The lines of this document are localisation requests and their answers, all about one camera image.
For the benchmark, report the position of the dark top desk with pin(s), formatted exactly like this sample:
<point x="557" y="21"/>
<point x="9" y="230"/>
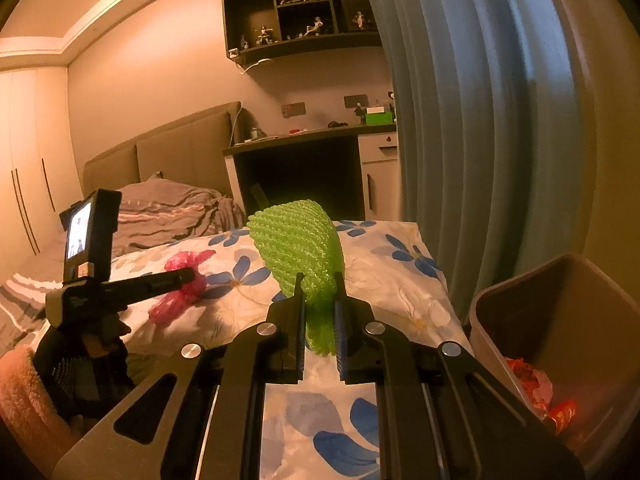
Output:
<point x="300" y="135"/>

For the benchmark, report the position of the brown padded headboard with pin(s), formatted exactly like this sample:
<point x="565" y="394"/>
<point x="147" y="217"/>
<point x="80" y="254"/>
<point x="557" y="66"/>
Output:
<point x="175" y="150"/>

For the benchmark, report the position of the green box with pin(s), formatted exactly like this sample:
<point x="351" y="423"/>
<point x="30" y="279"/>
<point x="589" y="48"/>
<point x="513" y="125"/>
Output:
<point x="380" y="118"/>

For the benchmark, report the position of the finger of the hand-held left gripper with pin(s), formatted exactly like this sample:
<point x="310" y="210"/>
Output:
<point x="155" y="285"/>

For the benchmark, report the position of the person's left hand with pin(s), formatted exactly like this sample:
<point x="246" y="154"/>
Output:
<point x="105" y="340"/>

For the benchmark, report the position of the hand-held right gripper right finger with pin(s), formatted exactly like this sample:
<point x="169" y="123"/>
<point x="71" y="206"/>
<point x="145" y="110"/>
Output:
<point x="340" y="340"/>

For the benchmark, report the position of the beige curtain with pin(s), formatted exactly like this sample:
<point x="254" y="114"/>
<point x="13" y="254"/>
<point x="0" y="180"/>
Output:
<point x="615" y="110"/>

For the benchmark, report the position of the white wardrobe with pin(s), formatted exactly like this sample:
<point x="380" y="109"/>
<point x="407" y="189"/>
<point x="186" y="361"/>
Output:
<point x="30" y="160"/>

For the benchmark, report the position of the white drawer cabinet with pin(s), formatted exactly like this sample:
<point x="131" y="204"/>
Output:
<point x="380" y="180"/>

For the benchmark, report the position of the blue floral bed sheet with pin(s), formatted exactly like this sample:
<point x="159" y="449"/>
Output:
<point x="390" y="280"/>

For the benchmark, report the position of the grey wall socket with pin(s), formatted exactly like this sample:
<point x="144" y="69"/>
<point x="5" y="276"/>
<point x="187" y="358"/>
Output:
<point x="355" y="100"/>
<point x="293" y="110"/>

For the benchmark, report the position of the dark wall shelf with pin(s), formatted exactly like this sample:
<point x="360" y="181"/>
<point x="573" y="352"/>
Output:
<point x="250" y="55"/>

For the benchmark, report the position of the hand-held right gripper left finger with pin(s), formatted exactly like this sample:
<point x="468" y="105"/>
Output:
<point x="302" y="340"/>

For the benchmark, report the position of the group of small figurines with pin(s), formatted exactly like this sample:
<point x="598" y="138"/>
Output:
<point x="315" y="27"/>

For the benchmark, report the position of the red white plastic bag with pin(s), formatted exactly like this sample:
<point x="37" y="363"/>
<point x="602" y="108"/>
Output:
<point x="530" y="380"/>

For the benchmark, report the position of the pink plastic bag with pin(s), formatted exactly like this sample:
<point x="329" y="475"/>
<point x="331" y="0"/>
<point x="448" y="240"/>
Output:
<point x="175" y="305"/>

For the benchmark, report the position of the grey striped blanket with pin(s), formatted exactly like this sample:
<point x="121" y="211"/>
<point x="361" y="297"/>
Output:
<point x="160" y="210"/>

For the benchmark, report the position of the green foam net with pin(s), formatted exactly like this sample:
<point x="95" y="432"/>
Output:
<point x="295" y="240"/>

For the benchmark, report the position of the brown trash bin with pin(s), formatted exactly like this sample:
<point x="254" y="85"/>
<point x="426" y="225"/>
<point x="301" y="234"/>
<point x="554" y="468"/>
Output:
<point x="550" y="300"/>

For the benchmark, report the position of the blue curtain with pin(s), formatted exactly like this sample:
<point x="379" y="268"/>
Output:
<point x="450" y="110"/>

